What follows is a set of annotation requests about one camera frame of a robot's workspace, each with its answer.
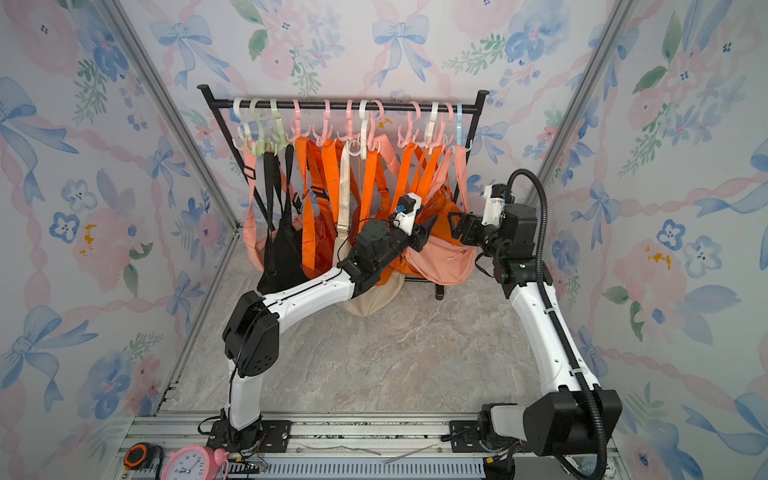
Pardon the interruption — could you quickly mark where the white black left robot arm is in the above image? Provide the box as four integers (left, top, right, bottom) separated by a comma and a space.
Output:
222, 214, 437, 432

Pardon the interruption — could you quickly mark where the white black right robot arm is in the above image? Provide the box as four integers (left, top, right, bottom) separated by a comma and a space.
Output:
448, 204, 622, 456

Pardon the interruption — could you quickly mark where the beige crossbody bag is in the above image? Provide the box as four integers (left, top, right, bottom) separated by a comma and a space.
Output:
334, 142, 405, 317

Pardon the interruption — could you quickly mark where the light blue hook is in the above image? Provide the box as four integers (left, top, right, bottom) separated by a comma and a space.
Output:
454, 104, 472, 152

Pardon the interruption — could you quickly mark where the black crossbody bag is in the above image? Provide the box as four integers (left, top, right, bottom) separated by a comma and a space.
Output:
258, 145, 308, 294

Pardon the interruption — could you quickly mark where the white hook leftmost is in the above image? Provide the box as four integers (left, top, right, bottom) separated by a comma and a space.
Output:
232, 97, 251, 150

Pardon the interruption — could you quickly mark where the black clothes rack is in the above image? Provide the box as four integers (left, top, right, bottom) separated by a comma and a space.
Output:
197, 84, 490, 301

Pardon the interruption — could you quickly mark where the pink alarm clock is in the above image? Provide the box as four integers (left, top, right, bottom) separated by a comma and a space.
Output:
161, 446, 229, 480

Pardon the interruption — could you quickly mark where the orange black tape measure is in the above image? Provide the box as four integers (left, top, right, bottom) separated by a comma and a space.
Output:
123, 442, 164, 470

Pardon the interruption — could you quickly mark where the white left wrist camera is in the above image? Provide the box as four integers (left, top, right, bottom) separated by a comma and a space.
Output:
390, 193, 422, 236

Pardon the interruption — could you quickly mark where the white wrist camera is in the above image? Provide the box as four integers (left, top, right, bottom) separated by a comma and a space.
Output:
390, 193, 422, 236
482, 183, 507, 227

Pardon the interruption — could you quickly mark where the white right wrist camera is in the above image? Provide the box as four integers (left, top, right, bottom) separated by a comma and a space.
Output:
482, 183, 507, 227

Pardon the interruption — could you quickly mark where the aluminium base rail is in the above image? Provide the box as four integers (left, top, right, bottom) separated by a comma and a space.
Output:
113, 410, 625, 480

